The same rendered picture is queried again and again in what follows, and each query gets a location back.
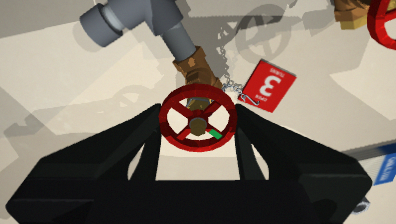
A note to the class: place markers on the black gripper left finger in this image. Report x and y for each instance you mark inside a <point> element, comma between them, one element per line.
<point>108,154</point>

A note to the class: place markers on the red number tag with silver chain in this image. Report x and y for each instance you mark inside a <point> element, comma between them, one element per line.
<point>267,85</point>

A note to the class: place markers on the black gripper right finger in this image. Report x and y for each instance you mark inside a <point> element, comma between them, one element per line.
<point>334,182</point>

